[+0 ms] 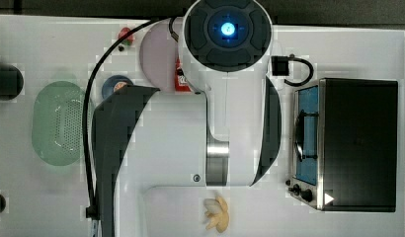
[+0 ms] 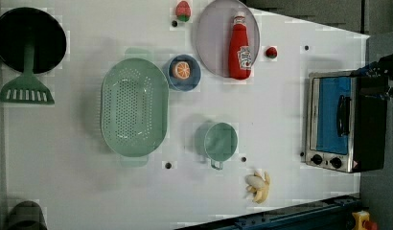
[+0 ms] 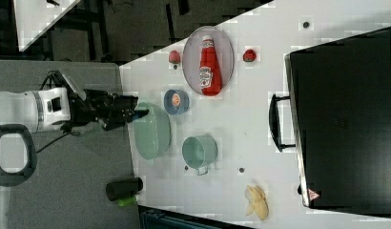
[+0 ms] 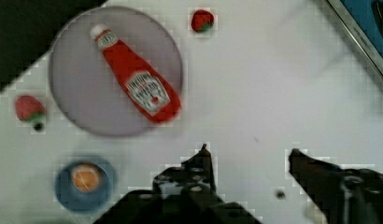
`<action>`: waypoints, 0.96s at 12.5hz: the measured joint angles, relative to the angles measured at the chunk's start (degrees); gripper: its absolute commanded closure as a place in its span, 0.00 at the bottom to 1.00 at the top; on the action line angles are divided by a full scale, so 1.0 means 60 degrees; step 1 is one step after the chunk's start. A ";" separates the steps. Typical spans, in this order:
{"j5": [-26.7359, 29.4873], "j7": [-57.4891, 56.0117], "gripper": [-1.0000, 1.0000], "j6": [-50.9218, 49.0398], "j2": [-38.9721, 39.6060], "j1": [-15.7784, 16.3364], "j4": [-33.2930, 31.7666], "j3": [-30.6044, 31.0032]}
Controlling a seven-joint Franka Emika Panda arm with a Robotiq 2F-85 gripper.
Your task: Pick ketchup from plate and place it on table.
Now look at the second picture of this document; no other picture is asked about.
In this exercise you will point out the black round pan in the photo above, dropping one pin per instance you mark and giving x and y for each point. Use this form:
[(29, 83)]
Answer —
[(17, 25)]

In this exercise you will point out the green perforated colander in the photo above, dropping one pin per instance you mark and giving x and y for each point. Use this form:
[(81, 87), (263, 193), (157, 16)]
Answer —
[(134, 111)]

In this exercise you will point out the small red strawberry toy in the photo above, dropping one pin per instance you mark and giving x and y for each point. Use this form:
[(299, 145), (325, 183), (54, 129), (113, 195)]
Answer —
[(271, 52)]

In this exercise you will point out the red ketchup bottle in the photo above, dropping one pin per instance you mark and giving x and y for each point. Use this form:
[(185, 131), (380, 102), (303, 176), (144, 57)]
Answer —
[(239, 56)]

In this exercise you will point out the peeled banana toy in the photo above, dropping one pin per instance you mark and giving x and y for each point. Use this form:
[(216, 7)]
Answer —
[(258, 185)]

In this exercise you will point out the silver toaster oven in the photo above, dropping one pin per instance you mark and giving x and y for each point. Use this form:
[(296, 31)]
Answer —
[(346, 122)]

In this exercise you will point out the large strawberry toy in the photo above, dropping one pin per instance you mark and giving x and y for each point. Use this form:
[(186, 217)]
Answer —
[(183, 11)]

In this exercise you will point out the grey cylinder object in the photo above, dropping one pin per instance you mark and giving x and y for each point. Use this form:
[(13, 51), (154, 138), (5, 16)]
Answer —
[(26, 215)]

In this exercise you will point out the blue metal frame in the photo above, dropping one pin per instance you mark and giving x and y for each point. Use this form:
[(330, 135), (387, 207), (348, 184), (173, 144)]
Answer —
[(327, 214)]

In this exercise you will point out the green slotted spatula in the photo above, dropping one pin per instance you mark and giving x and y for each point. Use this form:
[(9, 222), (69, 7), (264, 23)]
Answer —
[(26, 88)]

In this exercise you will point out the blue bowl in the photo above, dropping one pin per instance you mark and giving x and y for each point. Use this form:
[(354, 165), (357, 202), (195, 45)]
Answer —
[(182, 85)]

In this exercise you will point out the green cup with handle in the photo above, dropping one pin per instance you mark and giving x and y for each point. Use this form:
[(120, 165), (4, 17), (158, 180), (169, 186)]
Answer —
[(217, 142)]

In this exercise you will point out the orange slice toy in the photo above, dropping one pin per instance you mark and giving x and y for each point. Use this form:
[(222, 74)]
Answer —
[(181, 70)]

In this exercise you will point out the grey round plate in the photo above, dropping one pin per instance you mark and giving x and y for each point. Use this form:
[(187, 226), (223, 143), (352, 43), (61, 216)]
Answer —
[(214, 30)]

